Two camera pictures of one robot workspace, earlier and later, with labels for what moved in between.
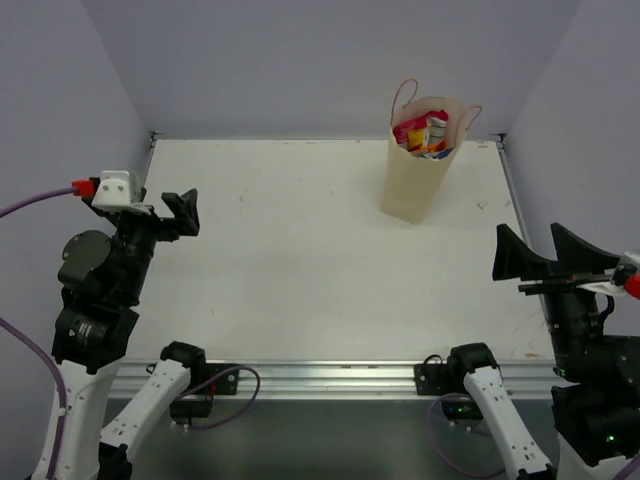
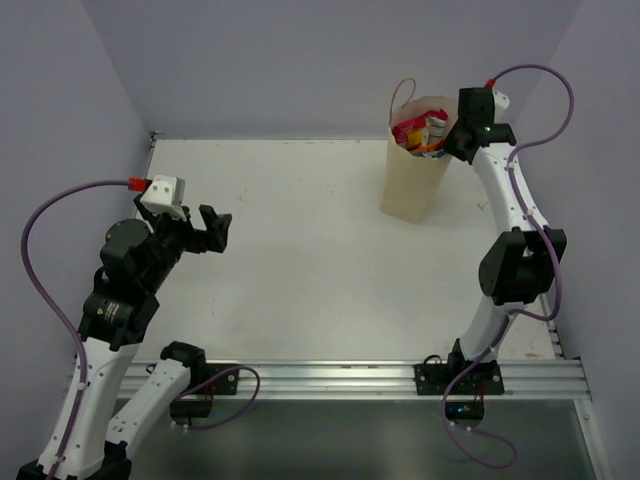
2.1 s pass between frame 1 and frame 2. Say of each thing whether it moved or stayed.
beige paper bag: stayed
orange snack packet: stayed
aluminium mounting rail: stayed
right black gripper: moved
